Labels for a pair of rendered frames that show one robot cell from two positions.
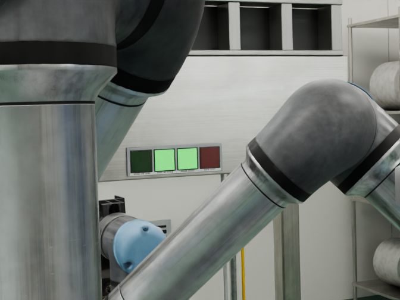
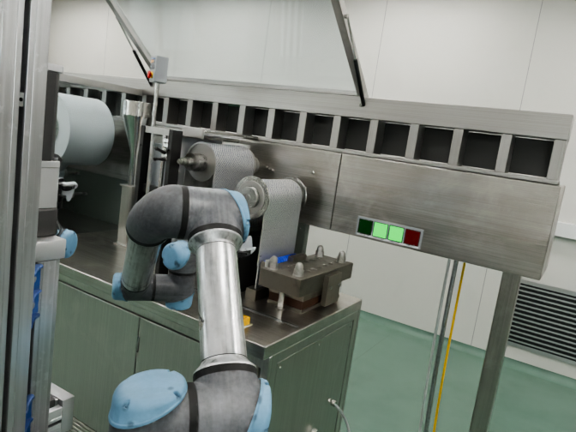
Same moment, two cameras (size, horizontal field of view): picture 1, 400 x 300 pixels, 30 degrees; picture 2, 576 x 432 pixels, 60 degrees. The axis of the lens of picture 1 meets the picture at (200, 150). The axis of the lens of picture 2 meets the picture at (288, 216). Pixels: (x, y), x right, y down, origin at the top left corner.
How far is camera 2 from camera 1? 1.25 m
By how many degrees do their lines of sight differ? 53
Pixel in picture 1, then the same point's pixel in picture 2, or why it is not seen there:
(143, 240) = (169, 249)
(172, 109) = (393, 198)
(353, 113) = (153, 206)
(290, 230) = (501, 317)
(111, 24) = not seen: outside the picture
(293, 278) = (495, 355)
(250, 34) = (483, 155)
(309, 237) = not seen: outside the picture
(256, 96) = (460, 202)
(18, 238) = not seen: outside the picture
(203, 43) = (441, 156)
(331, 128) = (140, 210)
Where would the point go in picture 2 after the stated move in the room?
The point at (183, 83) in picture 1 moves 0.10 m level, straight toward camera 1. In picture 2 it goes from (405, 182) to (386, 180)
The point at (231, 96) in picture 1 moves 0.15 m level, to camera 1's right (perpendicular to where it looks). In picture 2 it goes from (440, 198) to (478, 207)
